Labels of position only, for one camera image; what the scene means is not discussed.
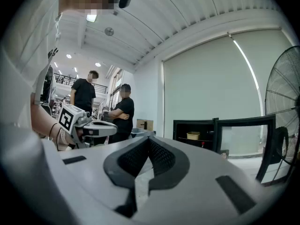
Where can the black balcony railing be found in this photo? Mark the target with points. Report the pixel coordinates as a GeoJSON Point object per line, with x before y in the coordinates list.
{"type": "Point", "coordinates": [65, 78]}

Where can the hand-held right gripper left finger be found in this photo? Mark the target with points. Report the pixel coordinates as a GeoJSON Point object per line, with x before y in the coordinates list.
{"type": "Point", "coordinates": [93, 170]}

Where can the black wrist band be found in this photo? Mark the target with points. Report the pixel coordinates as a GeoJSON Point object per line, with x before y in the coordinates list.
{"type": "Point", "coordinates": [52, 128]}

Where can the person's white shirt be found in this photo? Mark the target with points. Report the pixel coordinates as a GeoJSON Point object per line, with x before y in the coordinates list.
{"type": "Point", "coordinates": [21, 67]}

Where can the rectangular ceiling lamp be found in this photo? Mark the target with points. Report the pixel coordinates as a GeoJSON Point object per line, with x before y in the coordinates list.
{"type": "Point", "coordinates": [91, 17]}

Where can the round ceiling sensor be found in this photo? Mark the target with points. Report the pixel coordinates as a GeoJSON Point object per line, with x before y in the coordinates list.
{"type": "Point", "coordinates": [109, 31]}

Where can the round ceiling light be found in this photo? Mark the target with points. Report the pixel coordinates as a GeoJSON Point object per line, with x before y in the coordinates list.
{"type": "Point", "coordinates": [69, 56]}
{"type": "Point", "coordinates": [97, 64]}

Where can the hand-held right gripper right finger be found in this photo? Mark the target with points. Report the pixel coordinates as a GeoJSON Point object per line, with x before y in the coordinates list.
{"type": "Point", "coordinates": [201, 172]}

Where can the grey roller blind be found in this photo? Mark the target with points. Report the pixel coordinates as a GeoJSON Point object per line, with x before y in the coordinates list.
{"type": "Point", "coordinates": [267, 53]}

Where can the cardboard box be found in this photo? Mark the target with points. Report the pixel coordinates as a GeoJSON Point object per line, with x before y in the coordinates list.
{"type": "Point", "coordinates": [148, 123]}

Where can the clear plastic box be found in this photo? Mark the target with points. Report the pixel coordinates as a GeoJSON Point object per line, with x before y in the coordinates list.
{"type": "Point", "coordinates": [140, 132]}

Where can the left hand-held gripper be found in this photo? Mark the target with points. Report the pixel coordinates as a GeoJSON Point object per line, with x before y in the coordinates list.
{"type": "Point", "coordinates": [68, 119]}

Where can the person's left forearm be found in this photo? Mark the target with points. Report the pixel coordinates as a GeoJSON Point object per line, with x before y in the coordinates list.
{"type": "Point", "coordinates": [41, 119]}

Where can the yellow bowl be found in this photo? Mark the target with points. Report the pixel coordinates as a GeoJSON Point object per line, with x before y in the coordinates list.
{"type": "Point", "coordinates": [193, 135]}

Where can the black standing fan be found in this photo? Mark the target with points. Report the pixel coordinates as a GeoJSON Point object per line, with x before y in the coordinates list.
{"type": "Point", "coordinates": [283, 97]}

